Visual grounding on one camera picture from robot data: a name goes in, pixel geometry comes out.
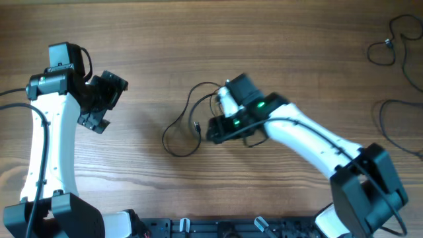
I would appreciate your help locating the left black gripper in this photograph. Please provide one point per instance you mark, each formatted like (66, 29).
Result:
(114, 88)

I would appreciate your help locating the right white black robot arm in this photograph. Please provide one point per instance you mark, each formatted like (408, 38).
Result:
(366, 189)

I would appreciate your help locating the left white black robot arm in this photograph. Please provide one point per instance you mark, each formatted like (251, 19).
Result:
(65, 95)

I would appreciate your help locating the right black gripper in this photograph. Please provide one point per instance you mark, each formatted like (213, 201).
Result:
(217, 129)

